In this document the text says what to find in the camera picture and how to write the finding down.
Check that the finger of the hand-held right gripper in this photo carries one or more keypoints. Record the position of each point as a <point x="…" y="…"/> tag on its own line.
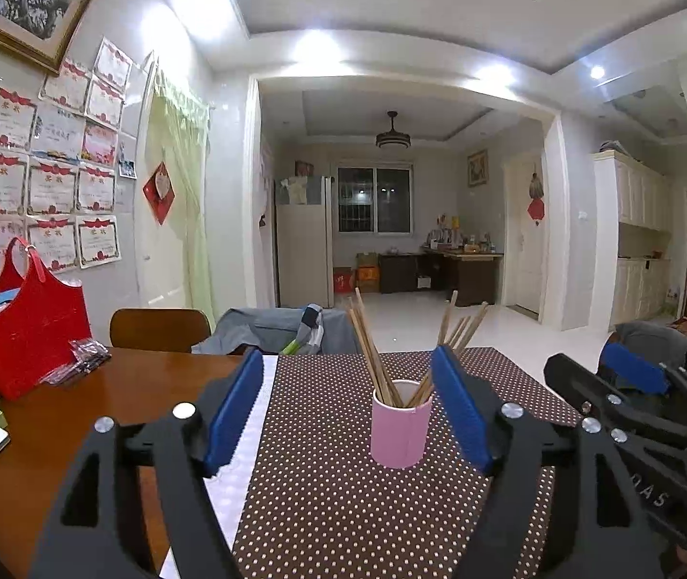
<point x="636" y="368"/>
<point x="578" y="383"/>

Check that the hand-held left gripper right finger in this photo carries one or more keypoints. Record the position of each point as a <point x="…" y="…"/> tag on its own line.
<point x="461" y="410"/>

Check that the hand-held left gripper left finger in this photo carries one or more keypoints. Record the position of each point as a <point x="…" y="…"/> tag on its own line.
<point x="235" y="410"/>

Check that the pink cup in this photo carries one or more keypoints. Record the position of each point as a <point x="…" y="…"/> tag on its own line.
<point x="401" y="434"/>

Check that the bunch of wooden chopsticks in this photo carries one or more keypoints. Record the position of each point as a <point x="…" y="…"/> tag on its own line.
<point x="373" y="362"/>

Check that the dark jacket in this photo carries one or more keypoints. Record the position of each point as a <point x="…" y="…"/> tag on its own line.
<point x="651" y="335"/>

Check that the grey jacket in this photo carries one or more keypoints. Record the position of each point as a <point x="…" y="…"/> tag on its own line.
<point x="253" y="329"/>

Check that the brown wooden chair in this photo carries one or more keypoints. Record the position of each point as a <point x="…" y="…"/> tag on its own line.
<point x="156" y="329"/>

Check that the brown polka dot table mat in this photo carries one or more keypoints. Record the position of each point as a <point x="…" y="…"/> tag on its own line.
<point x="331" y="494"/>

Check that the white door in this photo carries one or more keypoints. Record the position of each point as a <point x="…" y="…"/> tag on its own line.
<point x="524" y="265"/>

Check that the dark wooden desk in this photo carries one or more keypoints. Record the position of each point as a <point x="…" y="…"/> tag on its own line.
<point x="476" y="280"/>

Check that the clear plastic bag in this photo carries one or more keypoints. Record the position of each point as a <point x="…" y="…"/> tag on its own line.
<point x="81" y="353"/>

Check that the stacked brown cardboard boxes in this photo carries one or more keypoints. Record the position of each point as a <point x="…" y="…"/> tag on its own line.
<point x="366" y="274"/>

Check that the red cardboard box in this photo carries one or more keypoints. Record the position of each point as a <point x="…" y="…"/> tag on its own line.
<point x="343" y="281"/>

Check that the silver refrigerator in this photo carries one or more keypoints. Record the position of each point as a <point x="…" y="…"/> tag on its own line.
<point x="301" y="253"/>

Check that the group of small bottles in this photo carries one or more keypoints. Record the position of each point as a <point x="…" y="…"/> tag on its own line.
<point x="458" y="238"/>

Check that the red hanging knot decoration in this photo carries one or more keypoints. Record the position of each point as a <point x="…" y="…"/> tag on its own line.
<point x="535" y="211"/>

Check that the red tote bag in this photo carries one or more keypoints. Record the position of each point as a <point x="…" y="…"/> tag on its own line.
<point x="36" y="338"/>

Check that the light green curtain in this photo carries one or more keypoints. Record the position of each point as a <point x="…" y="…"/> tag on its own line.
<point x="184" y="193"/>

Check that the window with bars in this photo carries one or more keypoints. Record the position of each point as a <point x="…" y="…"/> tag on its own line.
<point x="355" y="199"/>

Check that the small framed picture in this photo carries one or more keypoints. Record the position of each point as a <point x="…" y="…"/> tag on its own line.
<point x="477" y="167"/>

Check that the ceiling fan lamp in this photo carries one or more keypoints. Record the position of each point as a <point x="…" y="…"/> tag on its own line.
<point x="393" y="140"/>

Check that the white wall cabinets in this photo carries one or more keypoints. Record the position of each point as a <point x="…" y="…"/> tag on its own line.
<point x="633" y="193"/>

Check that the red diamond wall decoration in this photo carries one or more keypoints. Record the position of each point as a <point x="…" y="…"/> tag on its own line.
<point x="158" y="193"/>

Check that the small brown picture frame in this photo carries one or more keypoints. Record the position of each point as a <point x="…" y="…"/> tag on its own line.
<point x="303" y="169"/>

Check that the small wall photo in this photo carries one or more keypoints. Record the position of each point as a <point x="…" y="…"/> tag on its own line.
<point x="127" y="163"/>

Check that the group of wall certificates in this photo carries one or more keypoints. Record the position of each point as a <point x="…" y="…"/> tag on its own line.
<point x="48" y="187"/>

